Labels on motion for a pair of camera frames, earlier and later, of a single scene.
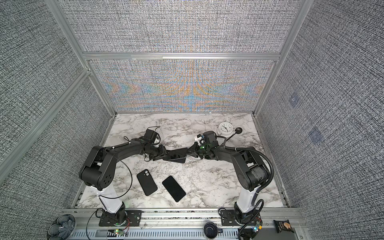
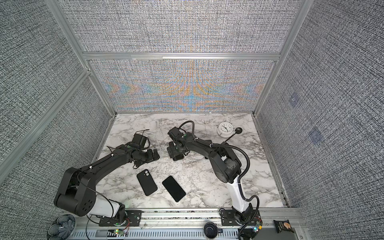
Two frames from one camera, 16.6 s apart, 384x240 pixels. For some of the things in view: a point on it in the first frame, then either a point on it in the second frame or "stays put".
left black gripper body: x=156 y=152 -> x=147 y=156
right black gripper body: x=201 y=150 -> x=175 y=150
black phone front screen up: x=174 y=189 stays put
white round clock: x=225 y=129 stays put
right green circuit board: x=257 y=227 stays put
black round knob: x=210 y=230 stays put
